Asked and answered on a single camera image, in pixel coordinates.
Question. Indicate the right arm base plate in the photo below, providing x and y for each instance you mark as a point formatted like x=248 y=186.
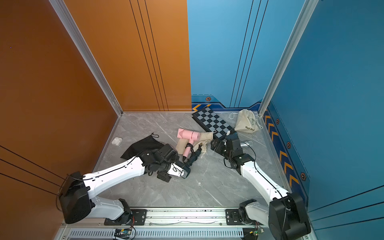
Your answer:
x=236 y=217

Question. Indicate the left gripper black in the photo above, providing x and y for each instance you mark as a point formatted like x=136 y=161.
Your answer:
x=165 y=176

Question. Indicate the dark green hair dryer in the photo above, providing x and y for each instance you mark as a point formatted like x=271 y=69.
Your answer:
x=189 y=162

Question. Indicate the green circuit board left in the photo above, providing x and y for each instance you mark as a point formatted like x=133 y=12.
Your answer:
x=123 y=234

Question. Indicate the beige drawstring bag under pink dryer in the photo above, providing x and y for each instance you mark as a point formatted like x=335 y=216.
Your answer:
x=205 y=138

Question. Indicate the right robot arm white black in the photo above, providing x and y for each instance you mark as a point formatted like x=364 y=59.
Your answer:
x=284 y=214

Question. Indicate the silver cylinder flashlight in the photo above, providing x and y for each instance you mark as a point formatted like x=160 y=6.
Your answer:
x=246 y=144

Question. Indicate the white earbuds case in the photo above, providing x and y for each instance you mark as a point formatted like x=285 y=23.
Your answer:
x=116 y=141

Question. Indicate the green circuit board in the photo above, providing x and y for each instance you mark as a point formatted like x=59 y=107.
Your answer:
x=123 y=234
x=256 y=233

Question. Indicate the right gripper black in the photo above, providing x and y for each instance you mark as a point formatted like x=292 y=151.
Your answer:
x=217 y=141

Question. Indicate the pink hair dryer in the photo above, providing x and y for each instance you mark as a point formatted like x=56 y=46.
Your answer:
x=186 y=141

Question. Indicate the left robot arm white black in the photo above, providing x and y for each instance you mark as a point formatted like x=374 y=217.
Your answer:
x=79 y=197

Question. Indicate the black cloth bag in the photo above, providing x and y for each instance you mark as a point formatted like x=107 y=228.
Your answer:
x=148 y=143

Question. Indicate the green circuit board right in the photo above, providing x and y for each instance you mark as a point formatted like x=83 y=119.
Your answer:
x=256 y=233

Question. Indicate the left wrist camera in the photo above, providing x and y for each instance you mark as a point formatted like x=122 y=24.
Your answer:
x=177 y=171

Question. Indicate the beige drawstring bag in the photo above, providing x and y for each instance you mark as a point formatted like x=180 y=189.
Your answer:
x=246 y=123
x=205 y=138

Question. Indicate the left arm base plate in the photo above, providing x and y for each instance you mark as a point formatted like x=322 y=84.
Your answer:
x=136 y=217

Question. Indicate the aluminium front rail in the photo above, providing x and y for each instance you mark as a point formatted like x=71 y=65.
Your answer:
x=163 y=217

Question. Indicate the black white chessboard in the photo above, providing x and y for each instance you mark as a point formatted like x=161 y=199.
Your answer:
x=212 y=122

